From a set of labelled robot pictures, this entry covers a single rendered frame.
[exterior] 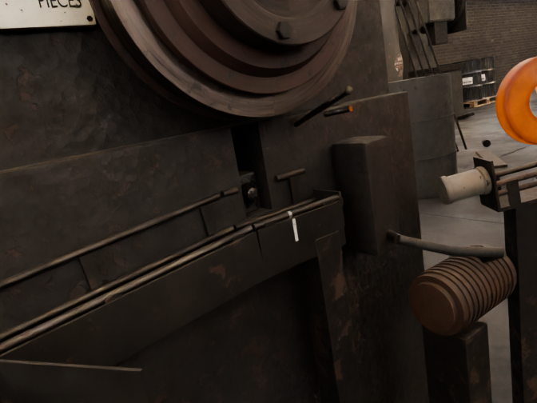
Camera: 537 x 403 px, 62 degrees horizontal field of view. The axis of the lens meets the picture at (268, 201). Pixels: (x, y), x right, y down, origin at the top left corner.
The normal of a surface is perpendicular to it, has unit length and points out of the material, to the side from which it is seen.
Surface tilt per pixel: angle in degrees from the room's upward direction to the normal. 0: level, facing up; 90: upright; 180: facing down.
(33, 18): 90
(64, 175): 90
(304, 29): 90
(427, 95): 90
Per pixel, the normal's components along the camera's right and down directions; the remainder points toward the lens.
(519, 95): 0.06, 0.18
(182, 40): 0.58, 0.09
